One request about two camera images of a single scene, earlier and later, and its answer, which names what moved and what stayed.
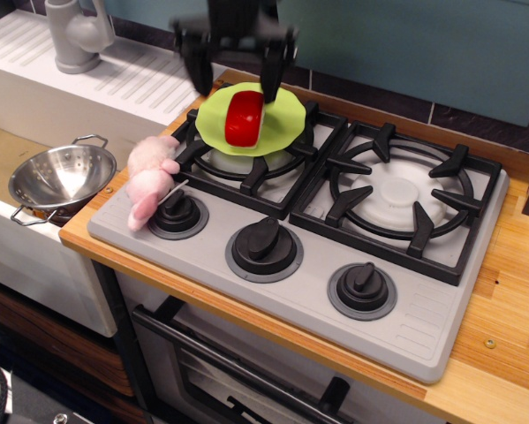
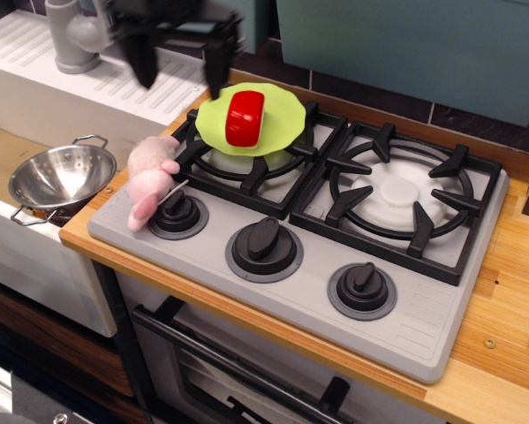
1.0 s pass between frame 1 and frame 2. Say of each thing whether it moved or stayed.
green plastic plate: stayed
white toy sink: stayed
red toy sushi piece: stayed
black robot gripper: moved
